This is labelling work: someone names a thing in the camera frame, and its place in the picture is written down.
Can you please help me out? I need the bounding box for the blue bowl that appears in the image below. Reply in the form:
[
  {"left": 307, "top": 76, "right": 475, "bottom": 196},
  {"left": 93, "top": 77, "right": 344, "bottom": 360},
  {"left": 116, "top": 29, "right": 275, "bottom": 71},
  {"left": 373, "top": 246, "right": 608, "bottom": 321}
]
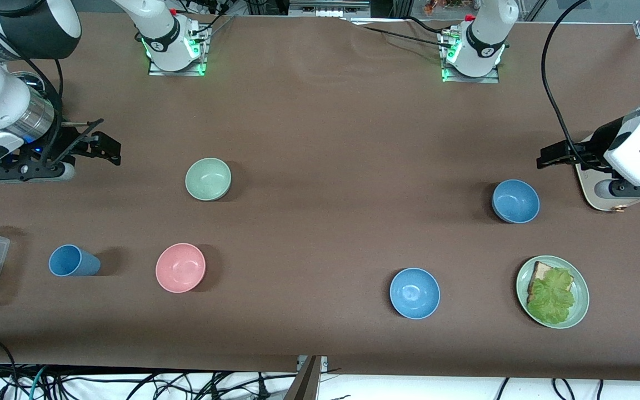
[
  {"left": 389, "top": 268, "right": 441, "bottom": 320},
  {"left": 491, "top": 179, "right": 541, "bottom": 224}
]

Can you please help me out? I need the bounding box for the green bowl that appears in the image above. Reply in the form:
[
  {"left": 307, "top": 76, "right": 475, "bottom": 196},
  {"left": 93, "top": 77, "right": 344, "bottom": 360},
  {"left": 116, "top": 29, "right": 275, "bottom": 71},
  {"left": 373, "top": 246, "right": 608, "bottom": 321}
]
[{"left": 185, "top": 158, "right": 232, "bottom": 201}]

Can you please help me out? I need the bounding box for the pink bowl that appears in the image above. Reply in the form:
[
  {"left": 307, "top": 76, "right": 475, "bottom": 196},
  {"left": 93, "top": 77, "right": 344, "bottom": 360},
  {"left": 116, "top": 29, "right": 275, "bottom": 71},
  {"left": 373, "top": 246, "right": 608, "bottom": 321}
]
[{"left": 156, "top": 243, "right": 207, "bottom": 293}]

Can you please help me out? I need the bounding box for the beige wooden board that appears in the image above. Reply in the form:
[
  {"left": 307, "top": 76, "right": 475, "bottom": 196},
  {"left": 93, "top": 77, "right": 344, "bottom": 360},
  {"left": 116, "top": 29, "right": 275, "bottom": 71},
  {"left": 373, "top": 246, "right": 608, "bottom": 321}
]
[{"left": 574, "top": 132, "right": 632, "bottom": 212}]

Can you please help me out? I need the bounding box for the glass lid with blue knob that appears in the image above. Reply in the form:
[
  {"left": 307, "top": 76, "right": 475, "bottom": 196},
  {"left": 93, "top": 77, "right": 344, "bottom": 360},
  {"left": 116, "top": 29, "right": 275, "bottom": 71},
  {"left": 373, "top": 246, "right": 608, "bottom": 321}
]
[{"left": 20, "top": 71, "right": 57, "bottom": 98}]

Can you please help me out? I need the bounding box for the blue ribbed cup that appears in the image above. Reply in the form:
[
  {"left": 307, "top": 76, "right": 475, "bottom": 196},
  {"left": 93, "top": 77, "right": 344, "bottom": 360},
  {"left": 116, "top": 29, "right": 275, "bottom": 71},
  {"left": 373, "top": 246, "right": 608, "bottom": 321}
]
[{"left": 48, "top": 244, "right": 101, "bottom": 277}]

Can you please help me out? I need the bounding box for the bread slice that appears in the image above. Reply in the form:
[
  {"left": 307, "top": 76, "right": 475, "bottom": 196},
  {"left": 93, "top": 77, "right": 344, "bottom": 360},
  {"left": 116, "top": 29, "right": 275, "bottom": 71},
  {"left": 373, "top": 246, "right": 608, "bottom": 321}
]
[{"left": 527, "top": 261, "right": 575, "bottom": 303}]

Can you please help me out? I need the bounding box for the green lettuce leaf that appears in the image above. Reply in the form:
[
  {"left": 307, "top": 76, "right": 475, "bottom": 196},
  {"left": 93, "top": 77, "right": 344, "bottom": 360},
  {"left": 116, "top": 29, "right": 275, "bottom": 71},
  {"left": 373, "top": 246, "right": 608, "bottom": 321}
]
[{"left": 527, "top": 268, "right": 576, "bottom": 326}]

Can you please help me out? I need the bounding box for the green plate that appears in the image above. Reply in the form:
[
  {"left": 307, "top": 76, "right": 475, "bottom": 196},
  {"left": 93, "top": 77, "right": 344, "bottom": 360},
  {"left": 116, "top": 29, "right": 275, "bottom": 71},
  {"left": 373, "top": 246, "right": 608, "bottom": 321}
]
[{"left": 516, "top": 256, "right": 590, "bottom": 329}]

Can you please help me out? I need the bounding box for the grey power strip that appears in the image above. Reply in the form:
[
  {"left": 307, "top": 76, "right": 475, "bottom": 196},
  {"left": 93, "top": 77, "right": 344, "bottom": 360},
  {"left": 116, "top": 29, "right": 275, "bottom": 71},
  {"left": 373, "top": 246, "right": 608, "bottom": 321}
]
[{"left": 289, "top": 0, "right": 371, "bottom": 17}]

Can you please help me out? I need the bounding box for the grey metal profile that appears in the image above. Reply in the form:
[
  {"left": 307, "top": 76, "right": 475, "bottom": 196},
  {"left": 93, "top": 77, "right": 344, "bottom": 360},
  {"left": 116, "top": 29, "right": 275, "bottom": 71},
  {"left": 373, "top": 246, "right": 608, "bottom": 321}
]
[{"left": 284, "top": 356, "right": 323, "bottom": 400}]

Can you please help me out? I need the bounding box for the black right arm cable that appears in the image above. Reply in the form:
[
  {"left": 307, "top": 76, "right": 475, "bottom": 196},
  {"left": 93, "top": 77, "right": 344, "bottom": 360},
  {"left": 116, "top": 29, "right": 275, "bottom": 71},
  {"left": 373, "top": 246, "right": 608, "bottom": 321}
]
[{"left": 0, "top": 11, "right": 65, "bottom": 164}]

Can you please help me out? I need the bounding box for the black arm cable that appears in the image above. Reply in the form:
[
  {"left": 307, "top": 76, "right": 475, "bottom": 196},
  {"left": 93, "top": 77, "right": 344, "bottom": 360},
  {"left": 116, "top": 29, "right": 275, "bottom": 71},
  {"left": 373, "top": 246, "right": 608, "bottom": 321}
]
[
  {"left": 0, "top": 11, "right": 65, "bottom": 164},
  {"left": 541, "top": 0, "right": 596, "bottom": 167}
]

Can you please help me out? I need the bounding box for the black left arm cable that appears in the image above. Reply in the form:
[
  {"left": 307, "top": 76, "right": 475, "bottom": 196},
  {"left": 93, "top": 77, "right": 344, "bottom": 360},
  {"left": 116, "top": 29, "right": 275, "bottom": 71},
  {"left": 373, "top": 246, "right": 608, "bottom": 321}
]
[{"left": 541, "top": 0, "right": 596, "bottom": 167}]

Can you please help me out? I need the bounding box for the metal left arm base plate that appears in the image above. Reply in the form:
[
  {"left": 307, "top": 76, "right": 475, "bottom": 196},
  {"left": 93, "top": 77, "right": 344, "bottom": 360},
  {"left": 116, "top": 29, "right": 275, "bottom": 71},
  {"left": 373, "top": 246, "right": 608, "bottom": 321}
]
[{"left": 441, "top": 31, "right": 501, "bottom": 84}]

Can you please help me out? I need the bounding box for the black table cable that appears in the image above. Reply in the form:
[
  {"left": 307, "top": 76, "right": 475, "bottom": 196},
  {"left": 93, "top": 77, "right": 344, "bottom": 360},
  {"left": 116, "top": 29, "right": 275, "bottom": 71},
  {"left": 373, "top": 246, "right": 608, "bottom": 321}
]
[{"left": 353, "top": 23, "right": 454, "bottom": 48}]

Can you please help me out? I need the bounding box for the teal cable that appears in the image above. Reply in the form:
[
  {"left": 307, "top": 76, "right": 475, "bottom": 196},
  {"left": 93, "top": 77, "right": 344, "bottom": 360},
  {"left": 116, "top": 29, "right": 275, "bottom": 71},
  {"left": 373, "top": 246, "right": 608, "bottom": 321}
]
[{"left": 27, "top": 365, "right": 49, "bottom": 400}]

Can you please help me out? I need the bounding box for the small metal bracket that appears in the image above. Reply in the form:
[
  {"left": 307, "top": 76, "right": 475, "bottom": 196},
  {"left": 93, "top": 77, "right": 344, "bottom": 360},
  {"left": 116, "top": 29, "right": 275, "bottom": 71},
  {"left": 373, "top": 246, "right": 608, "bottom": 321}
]
[{"left": 297, "top": 356, "right": 329, "bottom": 372}]

